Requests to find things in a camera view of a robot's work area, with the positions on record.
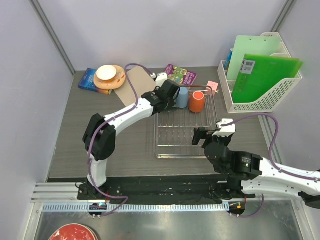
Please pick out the metal wire dish rack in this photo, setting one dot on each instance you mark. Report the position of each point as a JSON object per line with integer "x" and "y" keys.
{"x": 174, "y": 128}

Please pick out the bright green folder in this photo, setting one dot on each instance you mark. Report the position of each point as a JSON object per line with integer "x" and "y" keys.
{"x": 259, "y": 73}

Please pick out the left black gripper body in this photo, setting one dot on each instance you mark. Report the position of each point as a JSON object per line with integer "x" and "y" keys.
{"x": 170, "y": 103}

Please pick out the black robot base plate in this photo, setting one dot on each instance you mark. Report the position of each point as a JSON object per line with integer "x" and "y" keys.
{"x": 161, "y": 190}

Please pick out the red round plate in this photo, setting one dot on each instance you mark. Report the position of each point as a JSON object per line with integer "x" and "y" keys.
{"x": 74, "y": 231}

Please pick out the blue cup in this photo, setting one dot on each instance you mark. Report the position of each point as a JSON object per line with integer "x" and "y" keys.
{"x": 182, "y": 98}

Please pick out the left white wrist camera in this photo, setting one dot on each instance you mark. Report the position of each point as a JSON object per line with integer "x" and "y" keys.
{"x": 159, "y": 78}

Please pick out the beige bird plate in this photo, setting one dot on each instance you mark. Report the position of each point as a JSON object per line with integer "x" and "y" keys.
{"x": 113, "y": 84}

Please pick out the orange white bowl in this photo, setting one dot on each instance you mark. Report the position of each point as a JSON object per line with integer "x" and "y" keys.
{"x": 106, "y": 72}

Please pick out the purple treehouse book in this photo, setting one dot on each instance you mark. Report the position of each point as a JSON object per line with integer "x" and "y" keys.
{"x": 180, "y": 75}

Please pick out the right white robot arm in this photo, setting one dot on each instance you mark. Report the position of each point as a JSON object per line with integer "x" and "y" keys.
{"x": 252, "y": 174}

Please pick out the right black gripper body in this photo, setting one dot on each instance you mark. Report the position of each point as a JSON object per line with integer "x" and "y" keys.
{"x": 223, "y": 140}

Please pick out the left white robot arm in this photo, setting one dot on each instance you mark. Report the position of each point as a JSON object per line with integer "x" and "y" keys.
{"x": 100, "y": 135}

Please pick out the blue book in organizer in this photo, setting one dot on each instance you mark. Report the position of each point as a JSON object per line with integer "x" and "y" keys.
{"x": 228, "y": 59}

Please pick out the orange cup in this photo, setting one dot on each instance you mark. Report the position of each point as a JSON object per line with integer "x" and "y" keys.
{"x": 196, "y": 101}

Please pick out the slotted cable duct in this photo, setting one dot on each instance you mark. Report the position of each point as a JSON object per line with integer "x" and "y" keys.
{"x": 97, "y": 207}

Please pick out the blue Jane Eyre book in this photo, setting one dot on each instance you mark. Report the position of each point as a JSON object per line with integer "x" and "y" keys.
{"x": 87, "y": 83}

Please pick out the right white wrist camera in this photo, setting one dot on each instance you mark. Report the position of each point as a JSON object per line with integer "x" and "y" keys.
{"x": 225, "y": 128}

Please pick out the white file organizer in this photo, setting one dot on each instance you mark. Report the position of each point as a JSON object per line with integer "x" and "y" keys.
{"x": 267, "y": 44}

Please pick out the beige cardboard notebook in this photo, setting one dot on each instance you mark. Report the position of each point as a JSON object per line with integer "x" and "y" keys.
{"x": 142, "y": 83}

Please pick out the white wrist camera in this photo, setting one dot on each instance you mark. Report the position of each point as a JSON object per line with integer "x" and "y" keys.
{"x": 225, "y": 128}
{"x": 159, "y": 78}

